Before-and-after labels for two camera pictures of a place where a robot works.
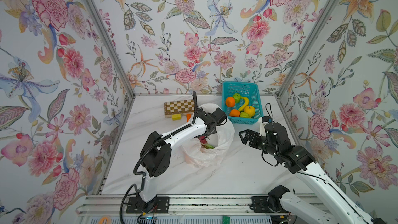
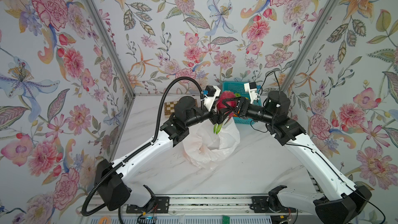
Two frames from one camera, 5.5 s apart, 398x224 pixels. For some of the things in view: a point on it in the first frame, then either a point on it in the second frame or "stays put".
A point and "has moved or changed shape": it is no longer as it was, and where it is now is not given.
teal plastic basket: (241, 101) stays put
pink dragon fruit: (204, 142) -> (224, 96)
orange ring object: (108, 220) stays put
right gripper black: (255, 136) -> (243, 108)
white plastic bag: (195, 153) has moved or changed shape
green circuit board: (226, 220) stays put
